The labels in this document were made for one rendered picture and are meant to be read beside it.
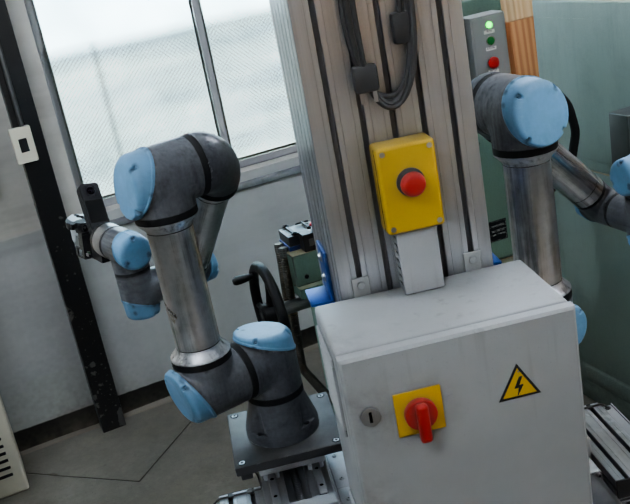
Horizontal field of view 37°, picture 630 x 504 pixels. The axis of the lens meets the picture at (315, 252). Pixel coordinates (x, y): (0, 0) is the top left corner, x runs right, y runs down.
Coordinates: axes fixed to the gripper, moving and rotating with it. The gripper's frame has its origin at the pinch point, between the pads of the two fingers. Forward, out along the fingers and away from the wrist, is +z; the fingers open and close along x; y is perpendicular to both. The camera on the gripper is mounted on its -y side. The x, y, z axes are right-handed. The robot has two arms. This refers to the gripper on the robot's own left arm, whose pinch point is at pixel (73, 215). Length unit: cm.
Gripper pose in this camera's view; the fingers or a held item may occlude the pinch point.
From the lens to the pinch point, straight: 224.2
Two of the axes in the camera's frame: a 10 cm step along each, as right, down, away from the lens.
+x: 8.2, -2.1, 5.3
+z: -5.7, -1.9, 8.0
